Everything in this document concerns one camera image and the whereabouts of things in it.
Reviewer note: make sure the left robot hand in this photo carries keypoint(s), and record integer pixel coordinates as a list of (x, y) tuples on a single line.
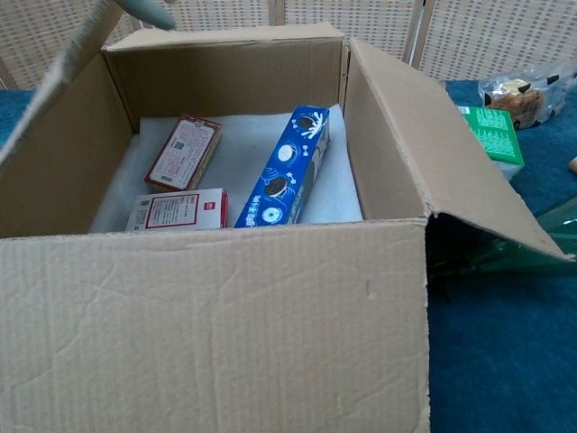
[(144, 10)]

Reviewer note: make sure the red cardboard box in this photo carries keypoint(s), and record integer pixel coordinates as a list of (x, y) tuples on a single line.
[(203, 338)]

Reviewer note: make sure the blue cookie box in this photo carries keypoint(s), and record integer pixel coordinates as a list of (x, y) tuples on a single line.
[(288, 171)]

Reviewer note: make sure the green tissue box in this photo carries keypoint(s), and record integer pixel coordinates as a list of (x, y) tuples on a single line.
[(496, 135)]

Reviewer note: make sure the red and white carton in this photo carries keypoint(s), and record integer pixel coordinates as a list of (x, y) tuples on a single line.
[(182, 153)]

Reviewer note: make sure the white foam sheet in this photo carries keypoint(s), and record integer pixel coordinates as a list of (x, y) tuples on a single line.
[(243, 149)]

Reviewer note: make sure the white carton with red print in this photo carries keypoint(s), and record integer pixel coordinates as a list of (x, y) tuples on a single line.
[(180, 209)]

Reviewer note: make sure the woven folding screen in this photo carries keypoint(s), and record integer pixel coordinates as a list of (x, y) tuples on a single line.
[(473, 27)]

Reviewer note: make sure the bagged bread in clear plastic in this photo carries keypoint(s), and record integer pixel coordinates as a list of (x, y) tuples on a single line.
[(523, 99)]

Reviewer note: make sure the green glass bottle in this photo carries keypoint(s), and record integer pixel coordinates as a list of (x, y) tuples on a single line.
[(563, 225)]

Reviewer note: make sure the blue tablecloth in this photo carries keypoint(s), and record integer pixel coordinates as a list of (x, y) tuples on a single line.
[(496, 361)]

